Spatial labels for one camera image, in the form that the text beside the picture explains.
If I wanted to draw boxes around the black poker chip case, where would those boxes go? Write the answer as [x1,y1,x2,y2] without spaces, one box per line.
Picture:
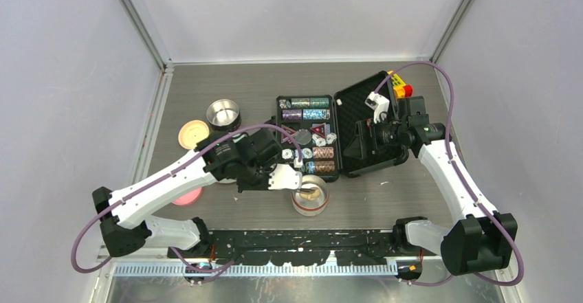
[270,71,408,182]

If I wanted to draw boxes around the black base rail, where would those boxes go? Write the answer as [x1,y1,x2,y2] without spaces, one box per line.
[167,227,439,268]

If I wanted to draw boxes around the white red steel lunch box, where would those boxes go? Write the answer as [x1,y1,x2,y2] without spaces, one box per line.
[291,175,330,216]

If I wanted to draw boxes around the steel bowl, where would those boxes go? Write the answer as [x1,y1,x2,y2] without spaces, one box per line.
[206,99,241,132]

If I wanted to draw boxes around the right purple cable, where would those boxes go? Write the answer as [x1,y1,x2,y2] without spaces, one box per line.
[375,60,525,287]

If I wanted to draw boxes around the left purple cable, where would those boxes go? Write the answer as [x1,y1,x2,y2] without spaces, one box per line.
[71,123,305,286]

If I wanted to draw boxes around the pink round lid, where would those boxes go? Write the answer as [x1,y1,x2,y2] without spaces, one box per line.
[172,188,203,206]

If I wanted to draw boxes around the purple cable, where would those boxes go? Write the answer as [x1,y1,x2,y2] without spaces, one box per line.
[375,60,525,287]
[71,123,305,286]

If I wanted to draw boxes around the beige round lid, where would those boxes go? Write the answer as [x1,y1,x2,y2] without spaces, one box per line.
[178,120,210,150]

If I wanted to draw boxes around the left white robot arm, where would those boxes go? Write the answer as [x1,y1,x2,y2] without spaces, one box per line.
[92,128,282,258]

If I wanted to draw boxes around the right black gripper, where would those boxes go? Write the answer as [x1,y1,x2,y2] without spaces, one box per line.
[344,113,408,159]

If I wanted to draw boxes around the yellow red emergency stop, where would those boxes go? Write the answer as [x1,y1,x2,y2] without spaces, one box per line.
[388,71,413,100]

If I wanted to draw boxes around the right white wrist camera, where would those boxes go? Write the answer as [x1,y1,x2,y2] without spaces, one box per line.
[364,91,391,124]

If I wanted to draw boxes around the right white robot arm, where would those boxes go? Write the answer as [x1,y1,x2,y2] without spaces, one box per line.
[346,92,518,276]

